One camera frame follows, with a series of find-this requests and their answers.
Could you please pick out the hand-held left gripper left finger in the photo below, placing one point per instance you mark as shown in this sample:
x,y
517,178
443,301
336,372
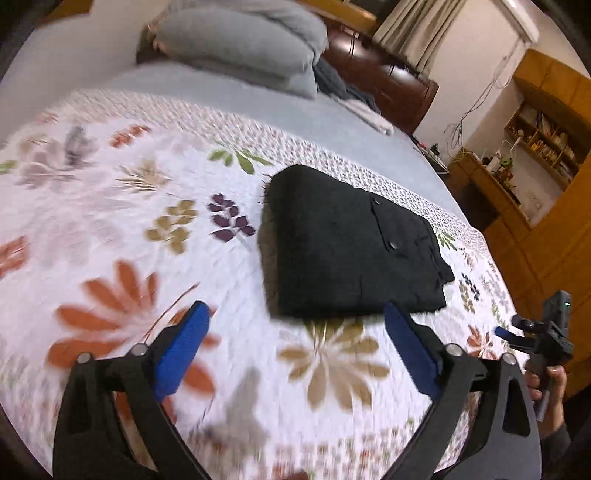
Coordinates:
x,y
182,355

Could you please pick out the black pants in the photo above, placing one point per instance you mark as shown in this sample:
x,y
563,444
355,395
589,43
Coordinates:
x,y
332,249

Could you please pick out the wooden cabinet with shelves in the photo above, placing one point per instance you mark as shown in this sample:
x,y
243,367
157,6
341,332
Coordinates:
x,y
549,240

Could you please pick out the dark wooden headboard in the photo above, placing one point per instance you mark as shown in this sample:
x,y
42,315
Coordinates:
x,y
392,83

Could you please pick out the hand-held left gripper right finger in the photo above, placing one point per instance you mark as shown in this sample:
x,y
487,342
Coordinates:
x,y
412,351

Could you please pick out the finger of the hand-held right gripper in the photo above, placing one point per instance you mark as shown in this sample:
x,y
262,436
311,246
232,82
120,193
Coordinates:
x,y
512,338
528,323

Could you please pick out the person's right forearm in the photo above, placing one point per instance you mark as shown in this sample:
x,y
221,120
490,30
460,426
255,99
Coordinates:
x,y
556,454

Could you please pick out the floral quilted blanket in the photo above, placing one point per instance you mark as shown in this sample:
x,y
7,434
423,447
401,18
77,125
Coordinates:
x,y
115,221

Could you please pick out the grey bed sheet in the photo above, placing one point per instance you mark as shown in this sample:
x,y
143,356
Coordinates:
x,y
323,120

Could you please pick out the person's right hand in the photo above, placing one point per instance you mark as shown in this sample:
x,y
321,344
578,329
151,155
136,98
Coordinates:
x,y
556,401

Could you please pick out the dark blue cloth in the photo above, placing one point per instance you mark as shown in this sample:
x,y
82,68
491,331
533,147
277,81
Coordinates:
x,y
339,85

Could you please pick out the white air conditioner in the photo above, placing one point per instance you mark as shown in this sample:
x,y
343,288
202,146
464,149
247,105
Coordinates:
x,y
524,21

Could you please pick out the white folded cloth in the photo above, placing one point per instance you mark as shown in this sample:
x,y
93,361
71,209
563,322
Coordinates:
x,y
369,117

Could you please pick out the beige curtain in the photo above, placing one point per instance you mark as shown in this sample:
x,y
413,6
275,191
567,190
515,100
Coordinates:
x,y
415,32

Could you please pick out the grey pillow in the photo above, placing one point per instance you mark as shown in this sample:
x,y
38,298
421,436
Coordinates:
x,y
249,41

